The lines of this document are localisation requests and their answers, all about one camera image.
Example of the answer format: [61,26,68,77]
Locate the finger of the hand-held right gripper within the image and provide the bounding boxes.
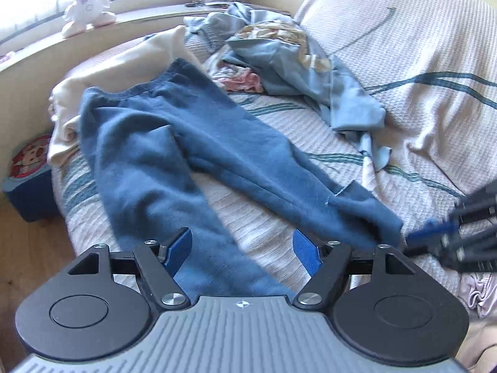
[454,186,497,224]
[404,221,497,273]

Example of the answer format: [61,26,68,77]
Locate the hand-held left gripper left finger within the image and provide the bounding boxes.
[67,228,194,311]

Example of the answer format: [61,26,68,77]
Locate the cream printed garment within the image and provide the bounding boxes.
[237,21,335,72]

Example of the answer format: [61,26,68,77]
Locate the pink printed garment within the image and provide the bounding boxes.
[212,66,265,94]

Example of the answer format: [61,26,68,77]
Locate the light blue sweatshirt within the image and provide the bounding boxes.
[184,2,393,172]

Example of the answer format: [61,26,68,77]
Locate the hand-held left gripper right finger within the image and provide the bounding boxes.
[292,229,421,311]

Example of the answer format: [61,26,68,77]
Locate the dark blue pants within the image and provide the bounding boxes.
[80,58,406,300]

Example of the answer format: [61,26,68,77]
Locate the white ribbed sweater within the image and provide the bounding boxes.
[47,25,203,166]

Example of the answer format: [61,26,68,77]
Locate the white robot toy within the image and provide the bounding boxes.
[60,0,117,39]

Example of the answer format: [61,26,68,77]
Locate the blue cartoon storage box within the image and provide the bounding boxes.
[2,134,63,224]

